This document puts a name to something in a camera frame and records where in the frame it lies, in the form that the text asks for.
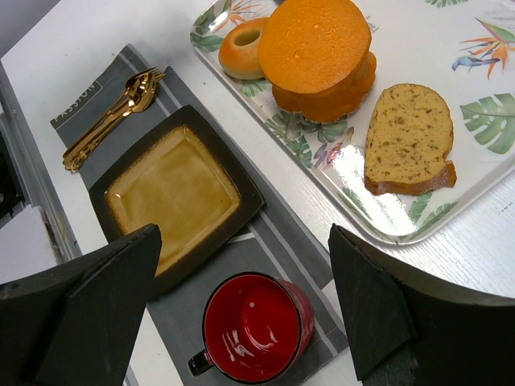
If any square brown ceramic plate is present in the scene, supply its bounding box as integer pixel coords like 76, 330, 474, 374
89, 105, 265, 298

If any grey striped placemat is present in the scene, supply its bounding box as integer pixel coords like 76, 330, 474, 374
50, 44, 359, 385

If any floral serving tray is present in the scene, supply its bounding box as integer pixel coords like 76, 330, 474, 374
188, 0, 515, 247

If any red mug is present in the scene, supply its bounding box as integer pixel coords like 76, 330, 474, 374
187, 272, 315, 384

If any aluminium frame rail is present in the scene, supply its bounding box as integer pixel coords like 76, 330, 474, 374
1, 69, 82, 262

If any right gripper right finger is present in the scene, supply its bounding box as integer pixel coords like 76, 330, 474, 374
329, 225, 514, 385

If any gold spoon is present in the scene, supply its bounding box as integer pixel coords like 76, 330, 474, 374
63, 68, 164, 171

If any sliced loaf bread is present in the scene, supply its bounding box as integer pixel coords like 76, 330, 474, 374
364, 84, 457, 195

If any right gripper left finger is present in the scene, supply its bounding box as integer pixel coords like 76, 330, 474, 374
1, 224, 162, 385

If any glazed ring donut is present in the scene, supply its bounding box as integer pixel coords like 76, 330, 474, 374
218, 17, 269, 80

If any round orange sponge cake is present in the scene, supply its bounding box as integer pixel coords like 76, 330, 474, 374
258, 0, 377, 123

